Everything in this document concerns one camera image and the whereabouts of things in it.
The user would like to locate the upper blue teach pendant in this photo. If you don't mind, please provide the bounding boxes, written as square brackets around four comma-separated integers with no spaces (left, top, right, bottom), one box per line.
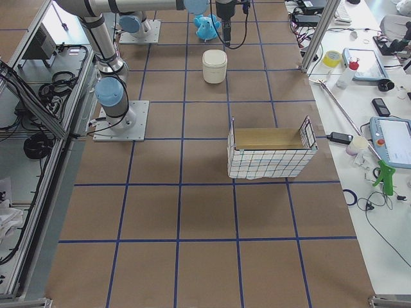
[342,48,389,81]

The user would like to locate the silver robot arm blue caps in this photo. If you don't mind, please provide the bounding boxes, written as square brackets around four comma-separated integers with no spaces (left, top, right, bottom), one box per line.
[57,1,212,132]

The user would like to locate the white bottle red cap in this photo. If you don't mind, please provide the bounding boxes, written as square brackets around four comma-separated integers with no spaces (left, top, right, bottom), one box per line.
[336,58,359,89]

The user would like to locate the blue teach pendant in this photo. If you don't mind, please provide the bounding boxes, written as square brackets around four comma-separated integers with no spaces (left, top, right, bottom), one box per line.
[342,48,389,81]
[370,117,410,169]

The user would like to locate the black coiled cable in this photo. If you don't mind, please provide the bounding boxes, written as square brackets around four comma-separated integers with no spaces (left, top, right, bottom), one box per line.
[22,133,52,160]

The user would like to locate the blue plush toy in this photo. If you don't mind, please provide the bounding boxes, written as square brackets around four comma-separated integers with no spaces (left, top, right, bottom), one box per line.
[193,14,221,42]

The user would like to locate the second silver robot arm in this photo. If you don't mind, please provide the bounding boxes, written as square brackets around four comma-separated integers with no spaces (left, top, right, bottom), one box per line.
[118,11,151,38]

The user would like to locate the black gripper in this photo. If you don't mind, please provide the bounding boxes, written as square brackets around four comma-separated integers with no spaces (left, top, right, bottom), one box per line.
[215,0,238,44]

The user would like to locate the yellow tape roll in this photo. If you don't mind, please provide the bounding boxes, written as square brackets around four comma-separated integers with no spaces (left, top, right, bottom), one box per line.
[322,51,342,68]

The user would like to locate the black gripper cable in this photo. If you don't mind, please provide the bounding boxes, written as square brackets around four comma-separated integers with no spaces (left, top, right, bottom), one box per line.
[216,0,252,49]

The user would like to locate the black phone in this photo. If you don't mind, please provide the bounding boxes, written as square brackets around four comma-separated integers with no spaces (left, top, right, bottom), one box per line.
[371,98,390,117]

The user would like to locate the aluminium frame post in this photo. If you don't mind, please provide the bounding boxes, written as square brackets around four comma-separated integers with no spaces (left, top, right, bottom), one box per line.
[299,0,340,73]

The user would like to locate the lower blue teach pendant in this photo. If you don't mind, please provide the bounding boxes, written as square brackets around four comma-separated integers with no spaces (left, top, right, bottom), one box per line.
[370,117,410,169]

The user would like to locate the cream lidded trash can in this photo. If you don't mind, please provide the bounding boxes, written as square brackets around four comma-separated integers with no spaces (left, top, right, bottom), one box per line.
[202,49,227,84]

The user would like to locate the black tape roll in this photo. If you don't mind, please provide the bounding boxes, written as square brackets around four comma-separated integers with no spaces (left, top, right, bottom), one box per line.
[378,79,395,92]

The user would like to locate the white pink cup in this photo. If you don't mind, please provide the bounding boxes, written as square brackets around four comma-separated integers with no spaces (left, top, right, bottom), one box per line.
[345,135,369,156]

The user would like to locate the grey control box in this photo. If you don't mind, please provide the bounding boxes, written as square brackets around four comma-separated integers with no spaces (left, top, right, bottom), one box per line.
[19,23,57,67]

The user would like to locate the blue tape ring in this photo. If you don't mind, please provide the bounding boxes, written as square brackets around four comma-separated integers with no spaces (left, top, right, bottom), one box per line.
[342,189,358,207]

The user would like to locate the black power adapter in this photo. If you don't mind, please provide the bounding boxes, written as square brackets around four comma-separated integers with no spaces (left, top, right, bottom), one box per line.
[326,132,353,145]

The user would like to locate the green plastic gun tool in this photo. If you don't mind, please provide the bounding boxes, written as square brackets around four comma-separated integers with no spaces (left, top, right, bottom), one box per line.
[372,159,396,196]

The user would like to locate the grid-patterned cardboard box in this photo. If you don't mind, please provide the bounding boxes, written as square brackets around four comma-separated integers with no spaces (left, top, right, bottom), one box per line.
[227,116,318,180]

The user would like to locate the long metal rod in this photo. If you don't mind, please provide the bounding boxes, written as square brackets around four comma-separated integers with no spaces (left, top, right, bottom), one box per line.
[313,80,383,161]

